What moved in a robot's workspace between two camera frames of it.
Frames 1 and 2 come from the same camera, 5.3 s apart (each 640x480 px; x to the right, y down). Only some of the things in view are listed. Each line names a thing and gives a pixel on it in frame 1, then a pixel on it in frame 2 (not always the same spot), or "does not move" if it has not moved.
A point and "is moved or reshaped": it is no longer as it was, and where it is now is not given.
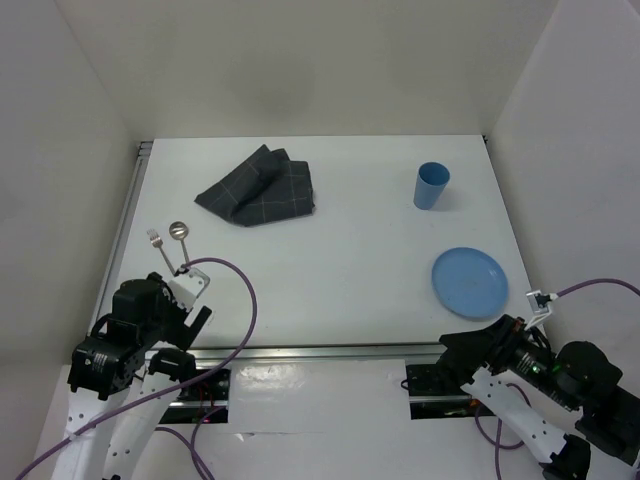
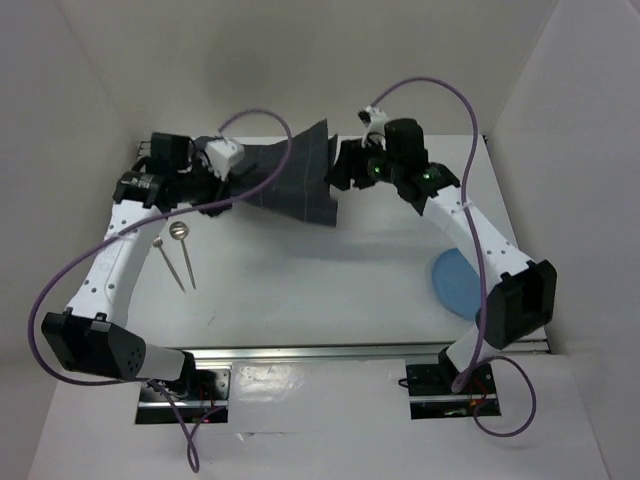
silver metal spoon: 179,230 does not move
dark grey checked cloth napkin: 265,186 is moved or reshaped
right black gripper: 502,333 to 349,163
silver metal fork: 157,242 does not move
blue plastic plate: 470,283 does not move
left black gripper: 181,334 to 222,189
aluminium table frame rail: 265,354 does not move
